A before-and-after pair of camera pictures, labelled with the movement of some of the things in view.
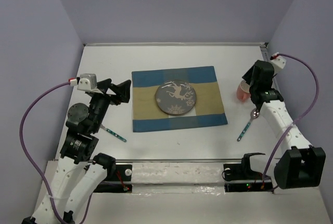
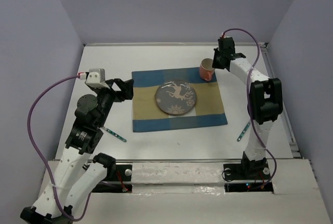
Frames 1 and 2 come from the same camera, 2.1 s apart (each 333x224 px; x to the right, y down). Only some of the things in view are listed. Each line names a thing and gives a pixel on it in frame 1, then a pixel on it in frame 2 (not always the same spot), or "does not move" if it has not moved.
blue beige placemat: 208,110 does not move
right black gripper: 248,75 → 215,64
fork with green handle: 112,133 does not move
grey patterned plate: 175,97 does not move
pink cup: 243,91 → 206,70
